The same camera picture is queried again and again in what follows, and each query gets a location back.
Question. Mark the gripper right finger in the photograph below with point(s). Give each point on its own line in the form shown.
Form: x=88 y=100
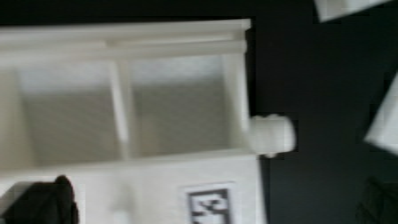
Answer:
x=376 y=207

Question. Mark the white door panel with knob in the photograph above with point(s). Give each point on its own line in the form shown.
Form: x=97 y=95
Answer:
x=382 y=131

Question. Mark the white box block with markers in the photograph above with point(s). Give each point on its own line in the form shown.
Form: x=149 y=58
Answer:
x=337 y=8

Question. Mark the white cabinet body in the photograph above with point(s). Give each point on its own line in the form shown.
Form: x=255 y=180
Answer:
x=124 y=114

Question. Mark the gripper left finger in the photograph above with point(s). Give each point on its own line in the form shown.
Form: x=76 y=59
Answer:
x=37 y=203

